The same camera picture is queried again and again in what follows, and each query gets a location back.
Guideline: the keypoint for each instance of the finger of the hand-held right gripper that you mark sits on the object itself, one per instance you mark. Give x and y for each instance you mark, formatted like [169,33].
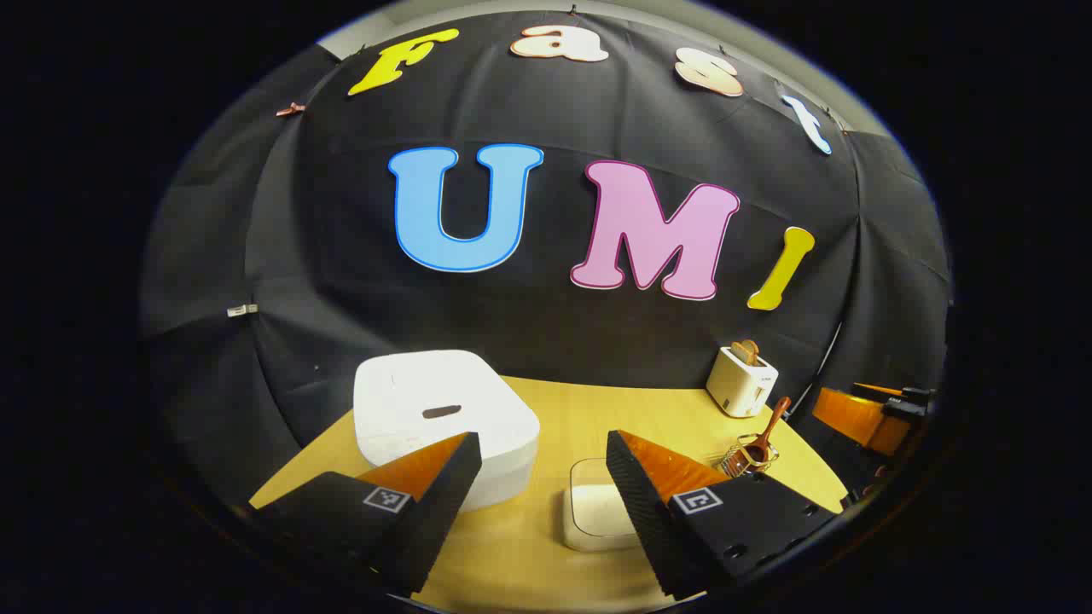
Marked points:
[909,401]
[857,418]

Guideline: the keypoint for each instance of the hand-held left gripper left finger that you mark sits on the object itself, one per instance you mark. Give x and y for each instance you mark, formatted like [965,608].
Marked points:
[444,503]

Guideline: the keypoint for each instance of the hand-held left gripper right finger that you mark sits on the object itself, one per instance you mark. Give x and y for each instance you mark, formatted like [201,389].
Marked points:
[636,503]

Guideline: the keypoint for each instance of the white rice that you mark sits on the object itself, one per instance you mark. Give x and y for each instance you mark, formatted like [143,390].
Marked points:
[597,512]

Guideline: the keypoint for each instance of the brown wooden spoon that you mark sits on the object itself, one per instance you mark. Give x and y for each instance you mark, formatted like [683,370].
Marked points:
[772,422]

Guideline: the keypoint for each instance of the white rice cooker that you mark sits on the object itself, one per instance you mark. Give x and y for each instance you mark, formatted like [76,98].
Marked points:
[426,392]

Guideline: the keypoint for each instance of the clear plastic container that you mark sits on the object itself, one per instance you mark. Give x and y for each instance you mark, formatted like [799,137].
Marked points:
[589,473]

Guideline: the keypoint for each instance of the white toaster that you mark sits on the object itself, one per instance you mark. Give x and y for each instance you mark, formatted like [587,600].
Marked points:
[738,384]

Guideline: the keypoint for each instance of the toasted bread slice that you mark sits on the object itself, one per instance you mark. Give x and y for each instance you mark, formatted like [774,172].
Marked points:
[746,351]

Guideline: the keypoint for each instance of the black backdrop cloth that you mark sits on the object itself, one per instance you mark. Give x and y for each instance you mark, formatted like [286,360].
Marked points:
[554,324]

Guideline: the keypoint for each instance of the silver clip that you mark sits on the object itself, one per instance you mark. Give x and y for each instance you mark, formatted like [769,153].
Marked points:
[242,310]

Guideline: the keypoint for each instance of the copper clip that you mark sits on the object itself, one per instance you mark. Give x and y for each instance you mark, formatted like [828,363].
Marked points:
[290,109]

